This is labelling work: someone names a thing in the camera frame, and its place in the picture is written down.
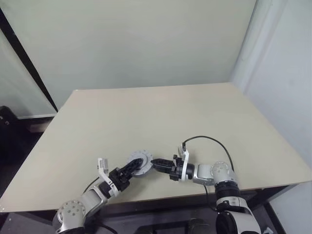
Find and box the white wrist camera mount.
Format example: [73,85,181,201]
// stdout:
[97,157,120,198]
[177,145,191,181]

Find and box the grey round motor lid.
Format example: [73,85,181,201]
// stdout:
[126,150,154,175]

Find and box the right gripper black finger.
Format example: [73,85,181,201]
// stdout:
[153,164,175,175]
[151,158,175,167]

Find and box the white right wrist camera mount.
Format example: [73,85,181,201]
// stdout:
[177,145,191,181]

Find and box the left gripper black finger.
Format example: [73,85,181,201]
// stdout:
[123,157,145,176]
[127,161,145,180]

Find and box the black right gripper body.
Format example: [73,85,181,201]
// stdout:
[169,154,187,182]

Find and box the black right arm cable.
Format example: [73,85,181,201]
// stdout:
[181,136,235,212]

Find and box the black diagonal frame post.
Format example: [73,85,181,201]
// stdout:
[0,6,59,111]

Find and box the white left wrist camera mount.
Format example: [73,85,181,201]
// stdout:
[97,157,120,198]

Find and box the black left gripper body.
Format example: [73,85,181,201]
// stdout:
[108,167,132,191]

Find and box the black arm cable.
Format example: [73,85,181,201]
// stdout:
[181,136,235,212]
[83,177,116,234]

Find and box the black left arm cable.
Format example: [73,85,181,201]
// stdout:
[83,177,116,234]

